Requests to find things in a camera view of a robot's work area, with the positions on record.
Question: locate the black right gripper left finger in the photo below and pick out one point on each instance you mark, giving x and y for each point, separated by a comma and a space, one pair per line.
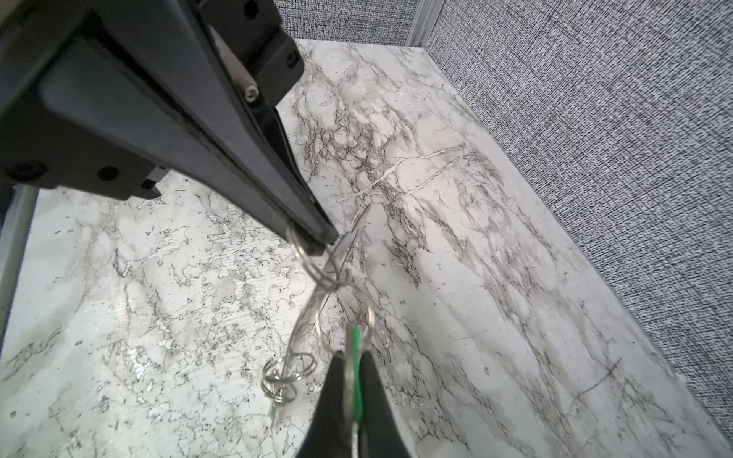
325, 436

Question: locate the bright green key tag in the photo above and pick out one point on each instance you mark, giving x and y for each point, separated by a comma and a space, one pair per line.
356, 353

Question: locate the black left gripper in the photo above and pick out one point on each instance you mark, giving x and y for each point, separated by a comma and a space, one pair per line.
107, 96

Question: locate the aluminium enclosure frame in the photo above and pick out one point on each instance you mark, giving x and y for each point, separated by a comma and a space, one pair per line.
424, 22

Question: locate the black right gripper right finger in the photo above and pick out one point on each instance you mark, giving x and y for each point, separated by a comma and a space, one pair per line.
379, 436

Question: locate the aluminium front rail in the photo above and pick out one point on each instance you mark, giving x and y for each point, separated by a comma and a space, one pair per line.
17, 209

